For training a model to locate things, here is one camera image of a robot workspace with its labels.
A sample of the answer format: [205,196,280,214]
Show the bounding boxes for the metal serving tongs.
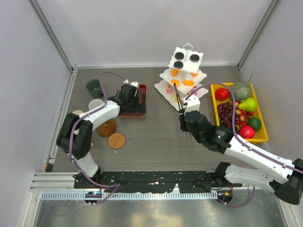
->
[173,82,192,142]

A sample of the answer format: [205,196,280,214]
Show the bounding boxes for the red dessert tray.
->
[120,84,147,118]

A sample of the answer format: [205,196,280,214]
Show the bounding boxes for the dark brown wooden saucer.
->
[96,119,116,137]

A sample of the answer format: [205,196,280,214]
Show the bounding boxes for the light wooden coaster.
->
[108,132,125,149]

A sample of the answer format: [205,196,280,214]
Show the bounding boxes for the white three-tier stand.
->
[154,43,208,111]

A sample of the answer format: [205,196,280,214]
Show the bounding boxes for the orange fish cookies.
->
[171,69,198,87]

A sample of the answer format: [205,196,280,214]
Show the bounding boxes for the black round cookies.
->
[174,52,200,69]

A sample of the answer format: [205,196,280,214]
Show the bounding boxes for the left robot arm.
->
[56,82,147,188]

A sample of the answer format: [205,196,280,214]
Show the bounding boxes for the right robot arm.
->
[179,110,303,205]

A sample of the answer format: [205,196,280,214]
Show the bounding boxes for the purple grape bunch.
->
[217,102,232,129]

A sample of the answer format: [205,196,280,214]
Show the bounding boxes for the pink mug white inside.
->
[89,99,104,111]

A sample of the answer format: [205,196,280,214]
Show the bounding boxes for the dark green mug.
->
[86,79,104,99]

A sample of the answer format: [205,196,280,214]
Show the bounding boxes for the red apple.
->
[215,88,230,101]

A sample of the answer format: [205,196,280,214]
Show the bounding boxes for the red cherries cluster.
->
[235,102,254,126]

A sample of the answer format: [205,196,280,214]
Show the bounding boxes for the red pomegranate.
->
[239,125,255,139]

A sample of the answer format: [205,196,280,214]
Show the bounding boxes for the beige mug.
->
[72,110,84,115]

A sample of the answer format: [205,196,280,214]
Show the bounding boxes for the yellow fruit bin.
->
[210,84,269,143]

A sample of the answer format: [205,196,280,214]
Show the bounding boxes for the green melon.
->
[230,74,253,101]

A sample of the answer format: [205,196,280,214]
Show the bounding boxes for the green pear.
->
[238,97,258,112]

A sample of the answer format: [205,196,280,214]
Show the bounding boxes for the green lime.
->
[248,117,262,132]

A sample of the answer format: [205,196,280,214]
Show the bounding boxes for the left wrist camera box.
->
[121,79,139,92]

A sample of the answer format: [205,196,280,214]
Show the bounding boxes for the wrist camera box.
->
[121,79,139,92]
[182,95,200,114]

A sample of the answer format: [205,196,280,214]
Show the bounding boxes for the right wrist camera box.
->
[182,95,200,114]

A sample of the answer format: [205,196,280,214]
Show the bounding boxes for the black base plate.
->
[73,170,243,193]

